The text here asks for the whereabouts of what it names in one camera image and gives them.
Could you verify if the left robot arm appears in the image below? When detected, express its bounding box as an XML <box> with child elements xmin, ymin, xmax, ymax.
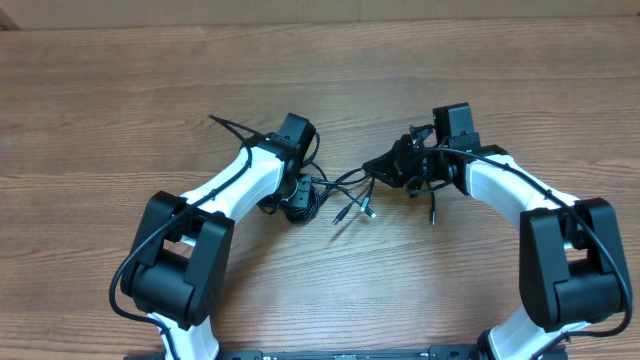
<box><xmin>109</xmin><ymin>113</ymin><xmax>316</xmax><ymax>359</ymax></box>

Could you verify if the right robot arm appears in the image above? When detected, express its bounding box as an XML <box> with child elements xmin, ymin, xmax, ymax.
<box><xmin>363</xmin><ymin>103</ymin><xmax>633</xmax><ymax>359</ymax></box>

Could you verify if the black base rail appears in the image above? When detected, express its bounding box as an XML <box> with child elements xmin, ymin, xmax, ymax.
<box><xmin>216</xmin><ymin>345</ymin><xmax>488</xmax><ymax>360</ymax></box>

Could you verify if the black multi-head cable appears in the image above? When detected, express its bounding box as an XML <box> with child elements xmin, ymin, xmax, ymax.
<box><xmin>257</xmin><ymin>167</ymin><xmax>437</xmax><ymax>227</ymax></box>

